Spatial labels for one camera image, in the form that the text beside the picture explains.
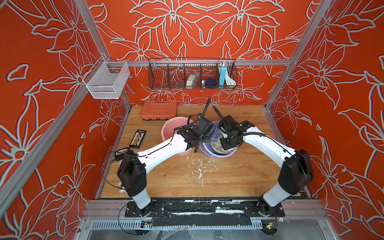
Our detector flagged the purple plastic bucket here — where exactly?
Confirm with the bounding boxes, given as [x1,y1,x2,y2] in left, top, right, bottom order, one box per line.
[200,121,237,158]

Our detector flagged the yellow cloth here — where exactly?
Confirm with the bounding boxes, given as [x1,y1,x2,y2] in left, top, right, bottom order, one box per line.
[211,135,235,155]

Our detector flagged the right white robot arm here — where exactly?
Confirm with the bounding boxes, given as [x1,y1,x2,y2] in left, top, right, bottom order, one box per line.
[213,107,314,216]

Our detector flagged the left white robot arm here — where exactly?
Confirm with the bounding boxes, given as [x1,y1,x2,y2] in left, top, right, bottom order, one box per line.
[114,98,214,210]

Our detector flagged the pink plastic bucket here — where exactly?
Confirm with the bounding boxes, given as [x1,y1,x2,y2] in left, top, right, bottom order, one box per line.
[161,117,192,159]

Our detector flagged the red plastic tool case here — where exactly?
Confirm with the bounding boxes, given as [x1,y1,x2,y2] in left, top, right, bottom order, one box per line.
[141,100,178,121]

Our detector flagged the grey wrapped package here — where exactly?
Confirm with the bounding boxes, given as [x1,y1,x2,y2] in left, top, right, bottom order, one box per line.
[186,73,199,90]

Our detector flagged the dark blue round object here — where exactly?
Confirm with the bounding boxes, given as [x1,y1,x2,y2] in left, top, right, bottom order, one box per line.
[205,78,218,89]

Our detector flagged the black snack packet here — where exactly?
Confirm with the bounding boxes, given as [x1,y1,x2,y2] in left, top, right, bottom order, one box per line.
[129,130,147,149]

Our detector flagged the white cable bundle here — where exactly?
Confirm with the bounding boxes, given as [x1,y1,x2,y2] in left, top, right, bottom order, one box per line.
[225,65,237,89]

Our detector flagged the black wire wall basket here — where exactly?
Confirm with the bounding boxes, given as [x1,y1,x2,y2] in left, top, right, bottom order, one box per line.
[148,57,238,90]

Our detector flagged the white mesh wall basket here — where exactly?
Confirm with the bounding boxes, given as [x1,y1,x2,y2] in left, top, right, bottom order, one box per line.
[84,62,130,100]

